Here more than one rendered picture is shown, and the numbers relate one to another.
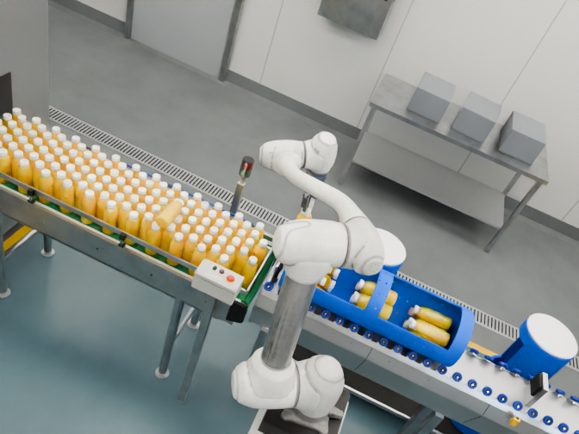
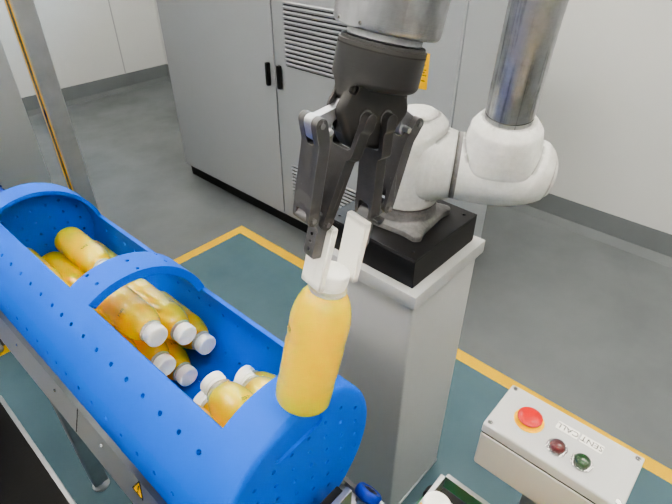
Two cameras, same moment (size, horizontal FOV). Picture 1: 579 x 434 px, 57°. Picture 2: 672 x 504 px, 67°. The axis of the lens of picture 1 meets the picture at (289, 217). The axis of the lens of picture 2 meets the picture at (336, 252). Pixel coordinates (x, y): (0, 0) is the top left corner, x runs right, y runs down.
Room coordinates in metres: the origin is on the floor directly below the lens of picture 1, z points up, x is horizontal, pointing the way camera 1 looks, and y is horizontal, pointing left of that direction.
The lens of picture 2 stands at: (2.12, 0.19, 1.75)
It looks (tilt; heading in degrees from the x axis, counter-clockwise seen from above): 35 degrees down; 216
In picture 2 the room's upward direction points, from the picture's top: straight up
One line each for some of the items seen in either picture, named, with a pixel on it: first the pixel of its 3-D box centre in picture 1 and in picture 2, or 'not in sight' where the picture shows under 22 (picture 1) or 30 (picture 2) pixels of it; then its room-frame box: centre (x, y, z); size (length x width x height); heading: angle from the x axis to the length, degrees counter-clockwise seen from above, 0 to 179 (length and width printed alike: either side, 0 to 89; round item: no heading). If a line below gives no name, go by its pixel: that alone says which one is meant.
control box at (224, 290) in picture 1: (217, 282); (553, 459); (1.57, 0.19, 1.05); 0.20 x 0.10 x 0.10; 84
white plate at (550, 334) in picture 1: (551, 335); not in sight; (2.08, -1.50, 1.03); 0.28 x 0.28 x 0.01
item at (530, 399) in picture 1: (534, 388); not in sight; (1.71, -1.37, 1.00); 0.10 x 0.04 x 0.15; 174
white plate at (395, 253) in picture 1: (382, 246); not in sight; (2.25, -0.53, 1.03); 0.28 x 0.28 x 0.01
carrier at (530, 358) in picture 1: (506, 379); not in sight; (2.08, -1.50, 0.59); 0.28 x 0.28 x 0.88
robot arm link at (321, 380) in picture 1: (318, 382); (414, 154); (1.13, -0.31, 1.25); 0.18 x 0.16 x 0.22; 113
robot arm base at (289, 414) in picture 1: (314, 404); (397, 202); (1.13, -0.35, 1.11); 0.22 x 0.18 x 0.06; 90
